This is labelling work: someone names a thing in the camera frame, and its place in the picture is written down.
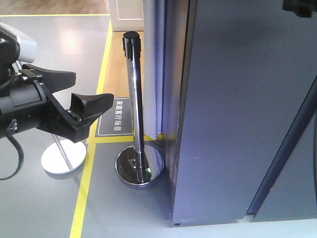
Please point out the open fridge door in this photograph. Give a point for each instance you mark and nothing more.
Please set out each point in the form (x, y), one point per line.
(236, 74)

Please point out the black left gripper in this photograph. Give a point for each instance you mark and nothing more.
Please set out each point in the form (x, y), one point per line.
(27, 102)

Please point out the silver stanchion post with base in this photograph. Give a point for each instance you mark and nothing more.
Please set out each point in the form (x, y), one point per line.
(63, 156)

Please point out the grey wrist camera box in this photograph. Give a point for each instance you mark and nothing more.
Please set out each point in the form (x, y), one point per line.
(16, 45)

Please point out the white blue curtain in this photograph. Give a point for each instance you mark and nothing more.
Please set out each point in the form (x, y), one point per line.
(154, 36)

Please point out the chrome stanchion post with base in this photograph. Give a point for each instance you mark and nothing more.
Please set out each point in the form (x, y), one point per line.
(138, 165)

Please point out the dark grey fridge body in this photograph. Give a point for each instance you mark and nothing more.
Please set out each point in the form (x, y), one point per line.
(289, 188)

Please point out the black floor sign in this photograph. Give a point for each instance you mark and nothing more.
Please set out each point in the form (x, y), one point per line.
(117, 120)

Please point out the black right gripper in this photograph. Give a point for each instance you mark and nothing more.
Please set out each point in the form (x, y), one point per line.
(302, 8)

